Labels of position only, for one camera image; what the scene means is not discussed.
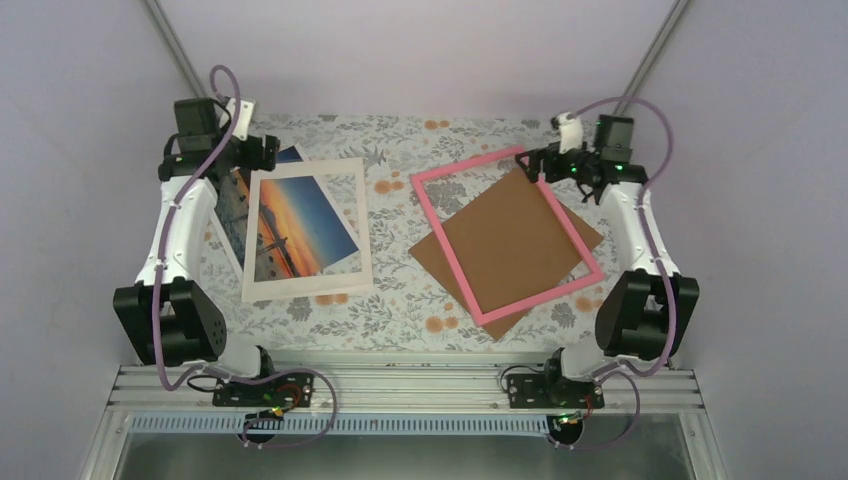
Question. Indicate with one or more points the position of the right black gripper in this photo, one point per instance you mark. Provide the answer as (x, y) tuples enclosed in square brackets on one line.
[(548, 156)]

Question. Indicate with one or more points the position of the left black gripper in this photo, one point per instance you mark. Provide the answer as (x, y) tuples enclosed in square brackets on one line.
[(253, 160)]

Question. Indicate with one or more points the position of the pink wooden picture frame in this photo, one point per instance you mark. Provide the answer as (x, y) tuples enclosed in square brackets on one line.
[(542, 191)]

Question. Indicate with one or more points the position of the brown cardboard backing board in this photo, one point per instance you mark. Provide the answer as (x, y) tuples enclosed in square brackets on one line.
[(510, 246)]

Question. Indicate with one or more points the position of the white photo mat board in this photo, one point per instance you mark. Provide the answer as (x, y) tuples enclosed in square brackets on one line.
[(343, 180)]

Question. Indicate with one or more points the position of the sunset photo print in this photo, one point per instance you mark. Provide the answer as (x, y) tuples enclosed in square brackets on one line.
[(299, 231)]

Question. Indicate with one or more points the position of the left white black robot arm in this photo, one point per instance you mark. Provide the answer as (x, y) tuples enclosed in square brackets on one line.
[(171, 322)]

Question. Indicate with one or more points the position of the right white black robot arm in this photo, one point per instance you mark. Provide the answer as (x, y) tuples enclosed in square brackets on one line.
[(640, 324)]

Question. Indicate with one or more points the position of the blue landscape photo print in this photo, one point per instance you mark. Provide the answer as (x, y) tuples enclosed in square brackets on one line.
[(228, 225)]

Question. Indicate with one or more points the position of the floral patterned table mat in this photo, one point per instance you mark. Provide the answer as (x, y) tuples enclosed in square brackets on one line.
[(407, 310)]

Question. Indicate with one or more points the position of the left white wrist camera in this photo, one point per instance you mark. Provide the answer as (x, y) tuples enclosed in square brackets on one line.
[(246, 111)]

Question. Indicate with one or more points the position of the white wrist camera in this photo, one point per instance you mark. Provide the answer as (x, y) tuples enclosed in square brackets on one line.
[(246, 111), (570, 129)]

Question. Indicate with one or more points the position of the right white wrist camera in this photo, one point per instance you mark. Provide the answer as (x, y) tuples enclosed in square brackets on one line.
[(570, 129)]

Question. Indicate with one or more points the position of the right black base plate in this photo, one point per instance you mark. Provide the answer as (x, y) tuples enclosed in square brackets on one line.
[(536, 391)]

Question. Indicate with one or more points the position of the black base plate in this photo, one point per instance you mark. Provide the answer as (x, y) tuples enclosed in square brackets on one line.
[(292, 390), (536, 391)]

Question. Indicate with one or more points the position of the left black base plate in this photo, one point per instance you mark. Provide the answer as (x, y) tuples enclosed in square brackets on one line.
[(292, 390)]

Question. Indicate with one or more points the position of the aluminium rail base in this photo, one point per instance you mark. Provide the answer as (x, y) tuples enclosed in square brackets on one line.
[(400, 416)]

